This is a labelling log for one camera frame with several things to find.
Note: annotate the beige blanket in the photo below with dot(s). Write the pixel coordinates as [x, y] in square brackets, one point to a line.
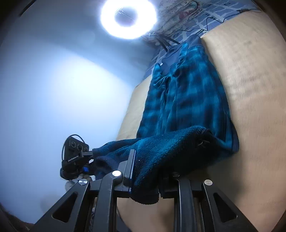
[245, 89]

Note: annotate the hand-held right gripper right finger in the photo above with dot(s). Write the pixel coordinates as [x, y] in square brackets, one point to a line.
[185, 200]

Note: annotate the teal plaid fleece jacket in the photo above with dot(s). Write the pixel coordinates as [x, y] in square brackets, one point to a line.
[190, 89]

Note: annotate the folded floral quilt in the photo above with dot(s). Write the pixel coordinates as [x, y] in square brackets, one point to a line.
[178, 15]

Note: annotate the black tripod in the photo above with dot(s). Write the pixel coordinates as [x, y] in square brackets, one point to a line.
[162, 42]

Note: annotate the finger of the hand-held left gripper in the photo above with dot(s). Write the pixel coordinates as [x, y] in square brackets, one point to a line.
[86, 154]
[86, 169]

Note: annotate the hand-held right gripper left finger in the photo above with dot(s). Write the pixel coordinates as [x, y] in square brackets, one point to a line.
[131, 165]

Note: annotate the blue checkered bed sheet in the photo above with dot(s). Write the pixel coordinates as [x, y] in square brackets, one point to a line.
[223, 9]

